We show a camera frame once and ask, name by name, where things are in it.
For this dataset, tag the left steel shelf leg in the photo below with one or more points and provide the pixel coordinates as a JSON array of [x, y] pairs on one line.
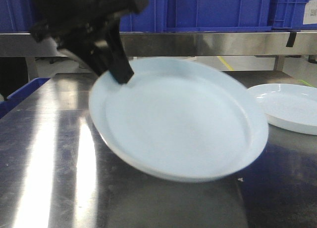
[[32, 68]]

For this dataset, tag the blue plastic crate centre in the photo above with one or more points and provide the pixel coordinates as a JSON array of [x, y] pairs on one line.
[[199, 16]]

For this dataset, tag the black tape strip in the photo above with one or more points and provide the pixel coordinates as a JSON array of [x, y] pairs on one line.
[[291, 39]]

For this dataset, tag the black gripper body camera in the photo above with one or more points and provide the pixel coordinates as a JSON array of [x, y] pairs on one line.
[[71, 22]]

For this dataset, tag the stainless steel shelf rail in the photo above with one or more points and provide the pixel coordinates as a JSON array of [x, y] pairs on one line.
[[176, 44]]

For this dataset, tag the right steel shelf leg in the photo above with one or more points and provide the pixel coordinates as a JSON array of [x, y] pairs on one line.
[[279, 63]]

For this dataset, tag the light blue plate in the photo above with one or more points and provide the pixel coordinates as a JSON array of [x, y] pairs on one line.
[[288, 106], [179, 120]]

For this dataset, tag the blue plastic crate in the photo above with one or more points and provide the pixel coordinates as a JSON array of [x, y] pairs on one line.
[[288, 15], [199, 16], [15, 16]]

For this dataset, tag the blue plastic crate left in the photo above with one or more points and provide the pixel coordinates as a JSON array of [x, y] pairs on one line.
[[15, 16]]

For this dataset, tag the steel shelf leg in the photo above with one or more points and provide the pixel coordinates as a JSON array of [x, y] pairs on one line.
[[279, 63], [32, 68]]

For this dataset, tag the blue bin beside table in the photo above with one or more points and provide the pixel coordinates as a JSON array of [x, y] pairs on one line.
[[20, 94]]

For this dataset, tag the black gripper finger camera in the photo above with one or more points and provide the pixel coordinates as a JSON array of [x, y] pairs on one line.
[[87, 54], [119, 65]]

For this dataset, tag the blue plastic crate right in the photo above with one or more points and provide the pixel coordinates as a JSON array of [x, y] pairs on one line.
[[288, 15]]

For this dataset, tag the white paper label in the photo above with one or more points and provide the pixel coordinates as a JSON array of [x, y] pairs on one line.
[[310, 13]]

